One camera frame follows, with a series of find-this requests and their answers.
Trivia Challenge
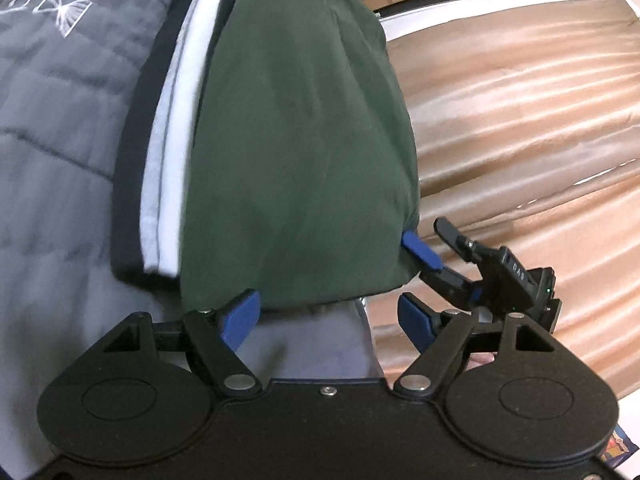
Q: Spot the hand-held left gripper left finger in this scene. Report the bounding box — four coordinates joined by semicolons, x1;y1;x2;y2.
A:
102;288;263;400

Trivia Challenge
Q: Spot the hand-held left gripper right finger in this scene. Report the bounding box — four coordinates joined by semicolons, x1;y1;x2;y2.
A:
392;292;556;400

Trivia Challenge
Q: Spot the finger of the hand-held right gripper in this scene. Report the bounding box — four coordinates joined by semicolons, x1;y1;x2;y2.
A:
401;230;482;311
434;217;484;264

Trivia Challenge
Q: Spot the dark green t-shirt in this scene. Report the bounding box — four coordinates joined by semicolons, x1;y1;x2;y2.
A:
179;0;422;312

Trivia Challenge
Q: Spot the beige curtain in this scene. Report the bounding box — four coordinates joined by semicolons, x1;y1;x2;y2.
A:
372;0;640;402

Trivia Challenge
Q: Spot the folded white garment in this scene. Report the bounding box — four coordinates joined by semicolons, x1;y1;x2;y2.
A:
141;0;242;279

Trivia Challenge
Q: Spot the colourful printed packet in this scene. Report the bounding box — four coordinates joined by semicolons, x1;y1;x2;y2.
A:
597;427;632;462

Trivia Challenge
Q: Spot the grey quilted bedspread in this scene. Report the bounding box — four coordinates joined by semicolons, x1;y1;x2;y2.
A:
0;0;387;480

